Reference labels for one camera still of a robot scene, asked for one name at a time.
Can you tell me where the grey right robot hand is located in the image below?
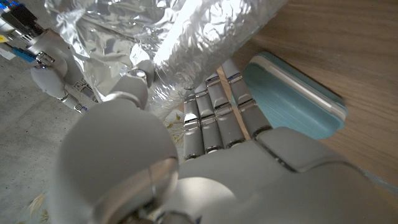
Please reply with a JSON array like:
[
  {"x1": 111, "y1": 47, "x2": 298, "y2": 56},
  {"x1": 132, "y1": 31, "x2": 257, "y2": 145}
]
[{"x1": 27, "y1": 27, "x2": 100, "y2": 115}]

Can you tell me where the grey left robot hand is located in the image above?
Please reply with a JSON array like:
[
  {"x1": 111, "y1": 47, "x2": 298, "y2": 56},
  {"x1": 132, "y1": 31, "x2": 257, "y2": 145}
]
[{"x1": 51, "y1": 57, "x2": 398, "y2": 224}]

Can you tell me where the aluminum foil roll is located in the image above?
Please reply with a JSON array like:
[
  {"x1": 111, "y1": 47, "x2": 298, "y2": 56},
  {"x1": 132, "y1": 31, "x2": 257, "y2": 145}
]
[{"x1": 43, "y1": 0, "x2": 289, "y2": 121}]

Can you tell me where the teal soap box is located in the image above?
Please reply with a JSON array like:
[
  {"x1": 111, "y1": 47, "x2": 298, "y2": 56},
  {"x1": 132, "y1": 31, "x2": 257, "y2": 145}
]
[{"x1": 231, "y1": 51, "x2": 348, "y2": 141}]

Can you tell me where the floral printed backdrop cloth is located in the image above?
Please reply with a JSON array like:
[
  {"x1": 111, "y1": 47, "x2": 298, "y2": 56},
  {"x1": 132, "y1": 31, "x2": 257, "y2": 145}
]
[{"x1": 12, "y1": 107, "x2": 187, "y2": 224}]

